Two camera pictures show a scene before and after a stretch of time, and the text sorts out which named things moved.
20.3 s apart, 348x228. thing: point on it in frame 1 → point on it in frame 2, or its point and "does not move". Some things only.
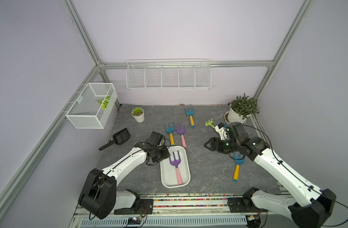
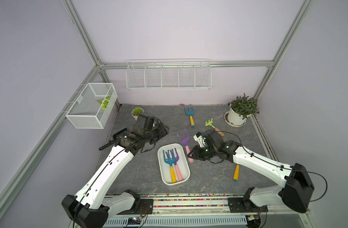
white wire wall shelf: [169, 74] does not move
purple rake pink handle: [181, 131] → [185, 141]
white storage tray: [175, 170] does not move
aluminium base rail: [186, 210] does not move
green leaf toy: [104, 102] does not move
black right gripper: [213, 139] → [196, 155]
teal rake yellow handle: [170, 130] → [170, 162]
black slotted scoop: [118, 138] does not move
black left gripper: [166, 154] → [160, 127]
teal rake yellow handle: [190, 112] does not move
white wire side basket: [92, 108] does not move
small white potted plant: [138, 113] does not move
